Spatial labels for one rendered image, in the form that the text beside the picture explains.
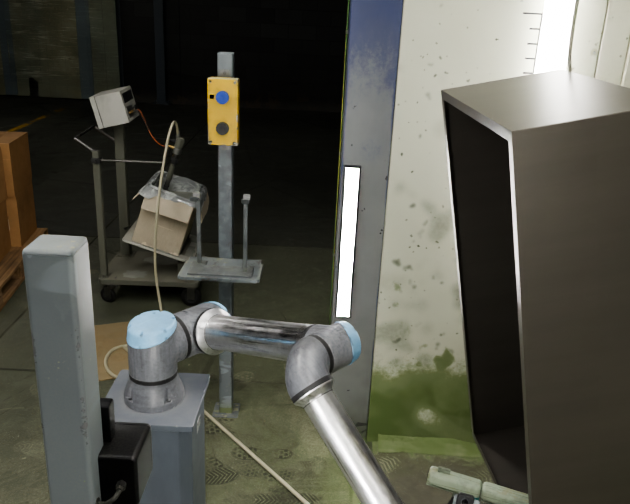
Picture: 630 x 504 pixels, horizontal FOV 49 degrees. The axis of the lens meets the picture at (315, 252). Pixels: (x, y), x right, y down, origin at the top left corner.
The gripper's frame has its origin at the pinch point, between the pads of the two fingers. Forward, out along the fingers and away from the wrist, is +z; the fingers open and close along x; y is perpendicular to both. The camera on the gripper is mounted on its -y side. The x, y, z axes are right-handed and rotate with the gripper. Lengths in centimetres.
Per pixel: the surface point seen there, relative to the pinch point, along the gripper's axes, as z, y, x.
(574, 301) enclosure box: -15, -73, 16
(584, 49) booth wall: 101, -118, 10
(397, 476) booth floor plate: 59, 51, -30
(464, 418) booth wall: 90, 37, -10
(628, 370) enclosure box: -9, -55, 32
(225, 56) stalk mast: 80, -106, -119
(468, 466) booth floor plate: 77, 51, -4
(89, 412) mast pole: -117, -95, -36
